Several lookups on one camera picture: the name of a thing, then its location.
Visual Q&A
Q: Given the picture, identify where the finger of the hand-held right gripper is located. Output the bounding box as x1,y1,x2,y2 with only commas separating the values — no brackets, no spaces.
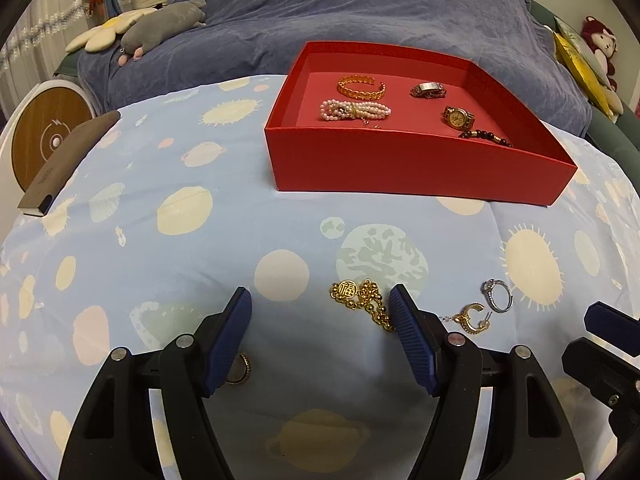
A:
561,337,640,461
584,301,640,357

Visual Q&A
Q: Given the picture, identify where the grey plush toy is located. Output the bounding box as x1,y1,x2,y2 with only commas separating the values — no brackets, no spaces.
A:
117,0,207,66

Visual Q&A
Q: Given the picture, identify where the silver wristwatch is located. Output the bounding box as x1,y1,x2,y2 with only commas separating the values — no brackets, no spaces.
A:
410,81,447,99

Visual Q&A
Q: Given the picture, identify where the gold wristwatch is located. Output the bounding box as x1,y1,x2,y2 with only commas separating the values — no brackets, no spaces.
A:
440,105,476,128

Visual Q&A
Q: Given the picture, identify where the brown notebook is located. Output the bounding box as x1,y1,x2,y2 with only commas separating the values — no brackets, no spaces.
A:
17,110,122,218

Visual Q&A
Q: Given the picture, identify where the gold chain bracelet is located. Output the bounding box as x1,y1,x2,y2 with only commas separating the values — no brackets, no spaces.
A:
329,279,398,333

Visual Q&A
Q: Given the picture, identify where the red monkey plush toy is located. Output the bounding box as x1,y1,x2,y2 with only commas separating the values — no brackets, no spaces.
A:
580,15,620,93

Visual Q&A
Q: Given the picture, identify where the gold hoop earring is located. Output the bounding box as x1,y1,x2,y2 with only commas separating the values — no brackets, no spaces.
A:
225,353,252,386
440,302,493,335

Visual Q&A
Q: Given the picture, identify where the silver ring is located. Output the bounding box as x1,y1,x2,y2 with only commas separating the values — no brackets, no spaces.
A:
481,278,516,313

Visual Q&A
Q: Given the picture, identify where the gold cuff bracelet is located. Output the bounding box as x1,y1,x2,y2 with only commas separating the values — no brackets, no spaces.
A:
336,75,387,102

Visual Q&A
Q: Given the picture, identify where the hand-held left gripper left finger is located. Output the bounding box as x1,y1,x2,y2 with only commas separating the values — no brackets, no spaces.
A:
59,286,252,480

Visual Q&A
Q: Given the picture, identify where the red cardboard box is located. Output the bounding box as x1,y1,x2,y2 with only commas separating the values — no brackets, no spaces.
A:
263,41,579,207

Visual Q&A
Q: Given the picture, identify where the blue blanket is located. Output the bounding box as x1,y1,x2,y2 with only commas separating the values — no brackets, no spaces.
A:
75,0,591,136

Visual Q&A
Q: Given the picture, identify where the blue planet print tablecloth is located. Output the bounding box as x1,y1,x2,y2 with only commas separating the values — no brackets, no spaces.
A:
0,74,633,480

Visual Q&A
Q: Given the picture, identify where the flower shaped cushion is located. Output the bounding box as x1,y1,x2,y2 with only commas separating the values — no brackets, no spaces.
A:
65,8,161,53

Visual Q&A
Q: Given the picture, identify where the white curtain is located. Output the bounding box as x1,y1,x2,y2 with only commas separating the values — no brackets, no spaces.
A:
0,0,126,91

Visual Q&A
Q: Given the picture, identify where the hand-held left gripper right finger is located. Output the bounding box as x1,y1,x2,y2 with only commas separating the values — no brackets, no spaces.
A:
390,284,586,480

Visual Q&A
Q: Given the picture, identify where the dark bead bracelet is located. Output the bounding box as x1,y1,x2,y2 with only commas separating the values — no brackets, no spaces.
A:
459,129,515,148

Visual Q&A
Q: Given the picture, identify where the grey pillow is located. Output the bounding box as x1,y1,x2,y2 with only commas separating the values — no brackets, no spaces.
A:
552,15,608,86

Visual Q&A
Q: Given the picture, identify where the yellow cushion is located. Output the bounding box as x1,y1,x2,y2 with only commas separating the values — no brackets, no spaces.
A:
552,32,613,118

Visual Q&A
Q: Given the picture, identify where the green sofa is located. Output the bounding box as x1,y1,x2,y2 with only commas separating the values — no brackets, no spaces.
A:
527,0,640,181

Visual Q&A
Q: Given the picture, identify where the pearl bracelet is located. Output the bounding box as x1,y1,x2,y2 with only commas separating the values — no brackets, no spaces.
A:
320,99,392,123

